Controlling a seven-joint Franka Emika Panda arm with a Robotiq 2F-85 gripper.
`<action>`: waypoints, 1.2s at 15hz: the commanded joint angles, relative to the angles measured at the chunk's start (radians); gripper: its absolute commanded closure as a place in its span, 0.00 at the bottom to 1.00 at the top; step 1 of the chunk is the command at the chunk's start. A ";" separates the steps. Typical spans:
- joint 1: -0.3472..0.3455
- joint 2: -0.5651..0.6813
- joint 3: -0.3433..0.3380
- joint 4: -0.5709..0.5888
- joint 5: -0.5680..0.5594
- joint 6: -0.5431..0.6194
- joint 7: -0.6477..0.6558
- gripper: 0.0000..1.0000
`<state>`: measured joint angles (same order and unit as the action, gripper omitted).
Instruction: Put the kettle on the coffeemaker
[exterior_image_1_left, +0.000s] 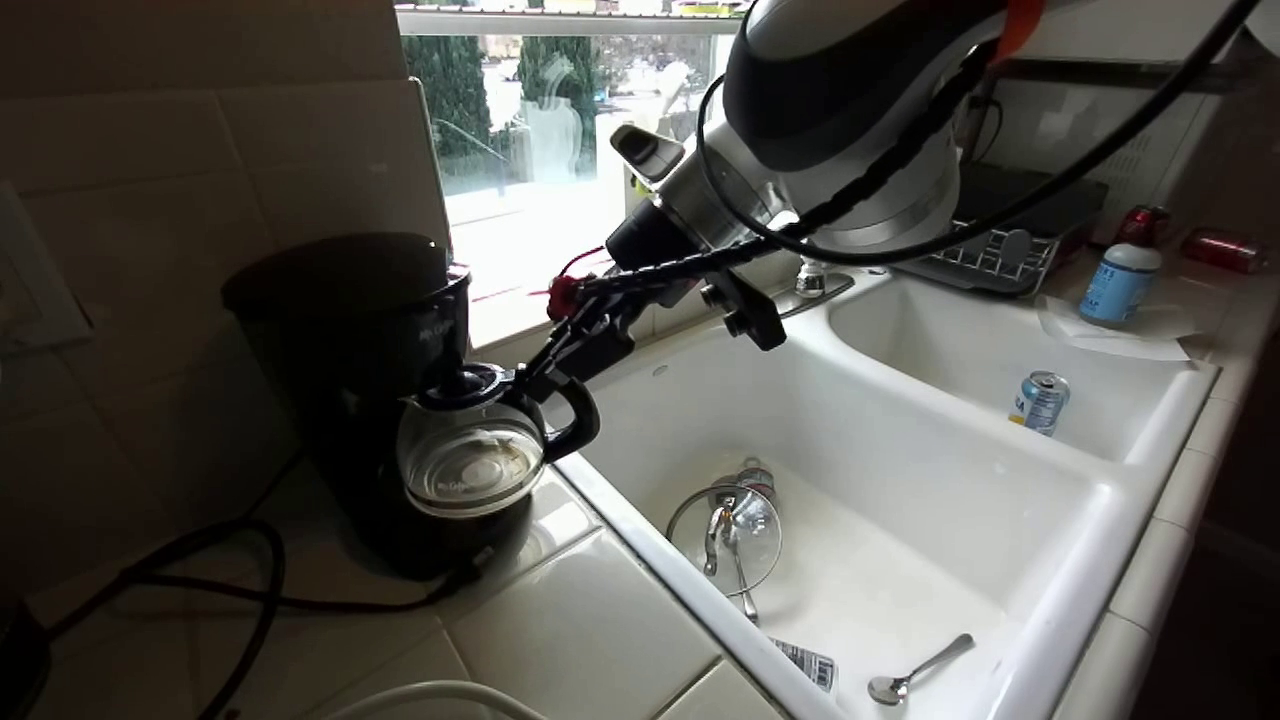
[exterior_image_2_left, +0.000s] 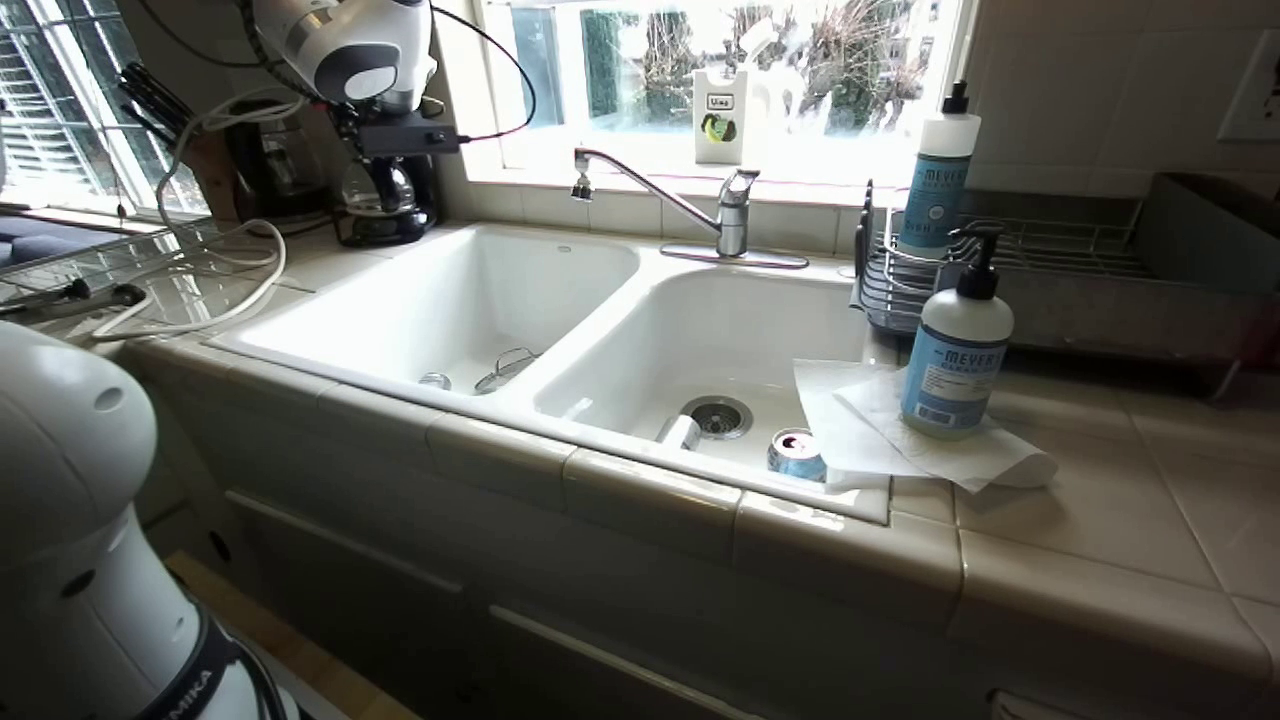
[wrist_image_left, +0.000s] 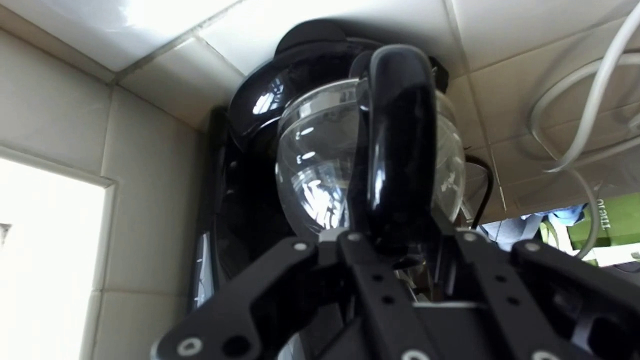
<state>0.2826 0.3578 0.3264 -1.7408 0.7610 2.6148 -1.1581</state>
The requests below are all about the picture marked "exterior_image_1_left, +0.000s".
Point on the red small object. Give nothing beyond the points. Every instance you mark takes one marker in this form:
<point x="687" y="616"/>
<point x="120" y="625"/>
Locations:
<point x="1221" y="248"/>

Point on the grey dish drying rack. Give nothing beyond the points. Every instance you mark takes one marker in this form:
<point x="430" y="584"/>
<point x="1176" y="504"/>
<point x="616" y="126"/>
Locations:
<point x="995" y="246"/>

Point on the small grey scrap in sink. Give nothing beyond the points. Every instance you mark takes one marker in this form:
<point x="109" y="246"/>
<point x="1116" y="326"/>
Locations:
<point x="806" y="660"/>

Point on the white double basin sink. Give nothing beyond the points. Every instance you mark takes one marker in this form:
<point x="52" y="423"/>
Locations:
<point x="933" y="532"/>

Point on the chrome sink faucet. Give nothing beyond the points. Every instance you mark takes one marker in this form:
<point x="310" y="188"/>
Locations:
<point x="814" y="283"/>

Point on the blue drink can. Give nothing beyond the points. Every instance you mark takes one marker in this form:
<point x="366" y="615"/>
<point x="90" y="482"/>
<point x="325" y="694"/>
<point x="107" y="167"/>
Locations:
<point x="1043" y="402"/>

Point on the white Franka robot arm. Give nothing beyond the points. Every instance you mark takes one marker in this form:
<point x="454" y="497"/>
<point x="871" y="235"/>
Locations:
<point x="853" y="81"/>

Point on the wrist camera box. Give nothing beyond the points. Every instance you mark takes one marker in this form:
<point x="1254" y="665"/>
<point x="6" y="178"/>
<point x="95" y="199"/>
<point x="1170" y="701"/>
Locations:
<point x="646" y="148"/>

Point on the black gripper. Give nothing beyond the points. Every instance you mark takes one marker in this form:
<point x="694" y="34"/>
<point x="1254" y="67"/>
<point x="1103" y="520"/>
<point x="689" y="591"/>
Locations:
<point x="652" y="237"/>

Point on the blue cup on counter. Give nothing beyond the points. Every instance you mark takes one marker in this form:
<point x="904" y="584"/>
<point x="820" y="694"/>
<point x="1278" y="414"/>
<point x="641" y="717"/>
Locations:
<point x="1116" y="285"/>

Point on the metal spoon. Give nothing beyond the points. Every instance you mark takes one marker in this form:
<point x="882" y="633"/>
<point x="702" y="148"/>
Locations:
<point x="922" y="669"/>

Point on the black drip coffeemaker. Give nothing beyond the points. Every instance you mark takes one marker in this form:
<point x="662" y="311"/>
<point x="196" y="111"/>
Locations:
<point x="333" y="345"/>

